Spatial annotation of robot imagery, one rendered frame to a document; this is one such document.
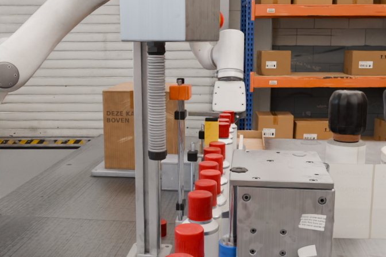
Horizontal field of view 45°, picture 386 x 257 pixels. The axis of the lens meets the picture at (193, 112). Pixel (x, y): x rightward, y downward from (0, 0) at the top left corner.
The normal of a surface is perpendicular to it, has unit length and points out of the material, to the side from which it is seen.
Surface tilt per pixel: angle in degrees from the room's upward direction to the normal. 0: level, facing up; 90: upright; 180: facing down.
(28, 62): 90
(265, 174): 0
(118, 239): 0
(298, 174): 0
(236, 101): 69
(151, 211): 90
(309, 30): 90
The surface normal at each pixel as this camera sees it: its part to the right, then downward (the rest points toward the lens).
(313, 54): 0.01, 0.16
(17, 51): 0.55, -0.07
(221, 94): -0.11, -0.19
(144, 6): -0.67, 0.12
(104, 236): 0.00, -0.99
